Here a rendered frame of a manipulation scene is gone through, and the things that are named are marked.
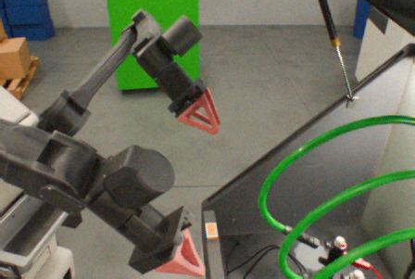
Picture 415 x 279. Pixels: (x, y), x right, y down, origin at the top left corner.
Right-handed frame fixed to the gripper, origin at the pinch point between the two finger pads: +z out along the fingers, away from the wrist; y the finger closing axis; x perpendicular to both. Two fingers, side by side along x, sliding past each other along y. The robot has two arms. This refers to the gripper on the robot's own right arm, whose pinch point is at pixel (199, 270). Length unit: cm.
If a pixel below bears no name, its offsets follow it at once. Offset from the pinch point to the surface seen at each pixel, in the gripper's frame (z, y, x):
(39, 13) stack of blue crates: -203, -317, 498
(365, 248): 9.6, 21.7, 0.6
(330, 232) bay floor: 54, -4, 50
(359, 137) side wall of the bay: 30, 22, 53
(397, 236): 10.9, 25.8, 1.5
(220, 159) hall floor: 77, -99, 196
